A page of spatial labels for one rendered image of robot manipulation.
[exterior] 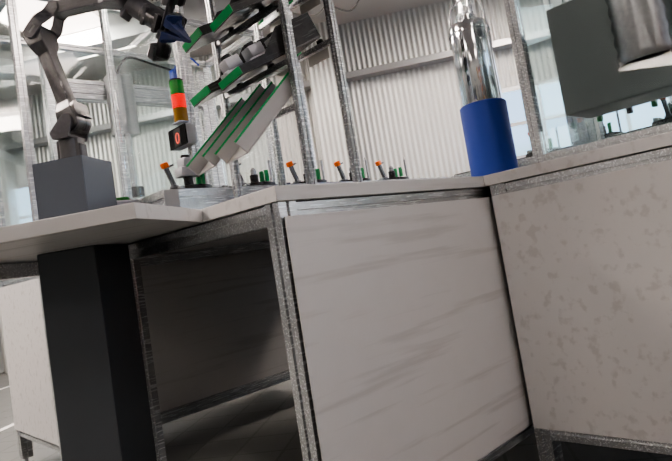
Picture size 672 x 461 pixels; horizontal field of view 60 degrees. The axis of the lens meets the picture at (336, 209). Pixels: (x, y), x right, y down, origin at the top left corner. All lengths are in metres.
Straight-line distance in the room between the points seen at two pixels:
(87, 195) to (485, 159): 1.20
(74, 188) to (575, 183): 1.24
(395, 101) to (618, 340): 4.60
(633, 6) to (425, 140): 4.32
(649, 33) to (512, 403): 0.98
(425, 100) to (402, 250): 4.60
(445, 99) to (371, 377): 4.81
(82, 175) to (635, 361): 1.41
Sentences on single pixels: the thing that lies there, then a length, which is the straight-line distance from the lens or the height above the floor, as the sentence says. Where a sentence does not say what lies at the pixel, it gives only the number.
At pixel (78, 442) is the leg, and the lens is 1.64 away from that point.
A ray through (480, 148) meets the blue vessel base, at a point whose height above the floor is 0.97.
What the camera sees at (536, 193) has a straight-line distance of 1.59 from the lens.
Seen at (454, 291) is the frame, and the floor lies 0.57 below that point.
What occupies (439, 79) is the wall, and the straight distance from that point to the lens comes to 5.93.
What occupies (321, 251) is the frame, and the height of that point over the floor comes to 0.72.
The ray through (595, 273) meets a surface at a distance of 1.55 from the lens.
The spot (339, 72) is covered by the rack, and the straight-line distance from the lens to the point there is 1.65.
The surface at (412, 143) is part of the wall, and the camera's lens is 5.81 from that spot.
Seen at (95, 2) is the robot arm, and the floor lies 1.46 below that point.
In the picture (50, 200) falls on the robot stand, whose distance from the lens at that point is 1.63.
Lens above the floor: 0.72
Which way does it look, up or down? 4 degrees up
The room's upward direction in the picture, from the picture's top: 9 degrees counter-clockwise
